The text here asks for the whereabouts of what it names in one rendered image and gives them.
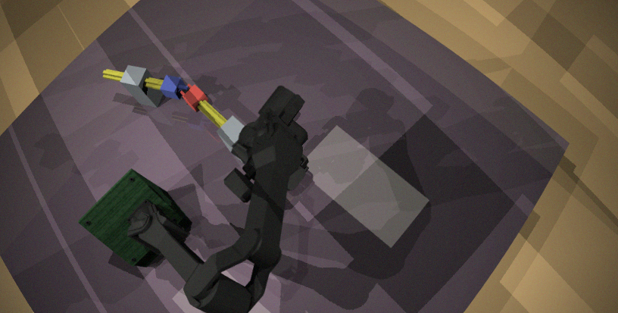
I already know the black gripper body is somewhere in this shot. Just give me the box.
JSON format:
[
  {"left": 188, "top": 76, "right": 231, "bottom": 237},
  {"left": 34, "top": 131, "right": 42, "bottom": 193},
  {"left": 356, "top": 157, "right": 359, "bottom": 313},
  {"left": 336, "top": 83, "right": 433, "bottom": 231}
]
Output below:
[{"left": 224, "top": 120, "right": 308, "bottom": 202}]

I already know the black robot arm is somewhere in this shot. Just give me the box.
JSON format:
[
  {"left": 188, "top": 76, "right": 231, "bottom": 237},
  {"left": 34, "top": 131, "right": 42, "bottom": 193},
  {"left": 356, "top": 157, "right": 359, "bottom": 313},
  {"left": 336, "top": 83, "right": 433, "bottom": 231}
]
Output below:
[{"left": 127, "top": 86, "right": 309, "bottom": 313}]

